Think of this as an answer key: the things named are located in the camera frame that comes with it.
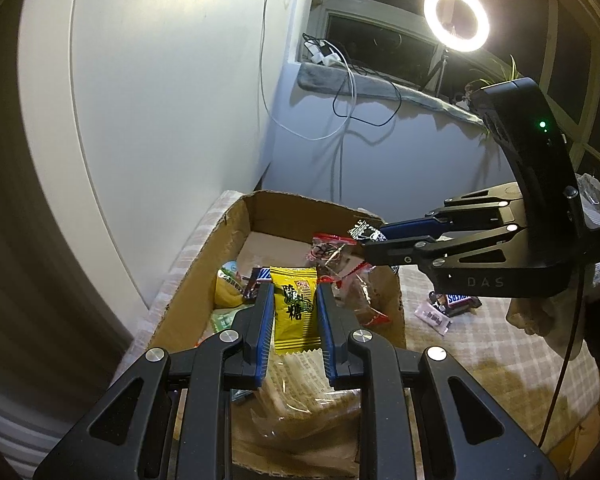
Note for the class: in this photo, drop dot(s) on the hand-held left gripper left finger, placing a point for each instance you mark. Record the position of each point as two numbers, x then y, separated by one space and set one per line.
265 330

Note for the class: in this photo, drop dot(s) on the window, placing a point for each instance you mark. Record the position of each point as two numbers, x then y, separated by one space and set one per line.
380 40

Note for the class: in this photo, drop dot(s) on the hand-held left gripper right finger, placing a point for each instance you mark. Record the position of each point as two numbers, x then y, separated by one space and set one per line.
326 330

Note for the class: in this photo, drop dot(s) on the brown chocolate bar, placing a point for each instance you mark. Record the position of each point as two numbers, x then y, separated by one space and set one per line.
254 284
460 300

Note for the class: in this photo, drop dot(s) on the green potted plant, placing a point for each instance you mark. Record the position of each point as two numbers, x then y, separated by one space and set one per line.
485 82

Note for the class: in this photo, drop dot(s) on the yellow candy packet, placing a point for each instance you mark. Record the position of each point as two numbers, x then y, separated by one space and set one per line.
292 310

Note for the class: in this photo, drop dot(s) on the pink and white packet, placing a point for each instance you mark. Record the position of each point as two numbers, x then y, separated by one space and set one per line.
432 317

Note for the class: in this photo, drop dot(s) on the grey cloth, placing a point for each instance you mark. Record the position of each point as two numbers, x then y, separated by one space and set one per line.
405 94

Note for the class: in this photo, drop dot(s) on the cardboard box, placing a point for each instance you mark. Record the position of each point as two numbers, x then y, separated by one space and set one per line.
275 215

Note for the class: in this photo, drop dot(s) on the white power strip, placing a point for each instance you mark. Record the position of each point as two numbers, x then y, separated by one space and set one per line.
322 52

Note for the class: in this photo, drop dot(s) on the black packet with white print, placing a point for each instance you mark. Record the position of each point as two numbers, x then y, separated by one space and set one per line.
365 230

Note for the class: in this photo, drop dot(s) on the person's right hand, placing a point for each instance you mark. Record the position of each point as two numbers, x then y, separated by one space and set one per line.
597 200

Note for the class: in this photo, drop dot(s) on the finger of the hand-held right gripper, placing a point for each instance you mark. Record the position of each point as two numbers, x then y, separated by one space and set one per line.
410 227
395 252

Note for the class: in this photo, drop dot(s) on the green snack packet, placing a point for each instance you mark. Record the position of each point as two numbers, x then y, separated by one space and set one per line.
227 285

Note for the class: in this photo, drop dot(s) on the clear bag of crackers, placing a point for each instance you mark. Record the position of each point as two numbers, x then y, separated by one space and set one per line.
300 410

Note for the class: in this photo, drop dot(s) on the clear red-edged snack packet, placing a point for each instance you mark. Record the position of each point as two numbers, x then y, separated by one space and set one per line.
330 250
365 300

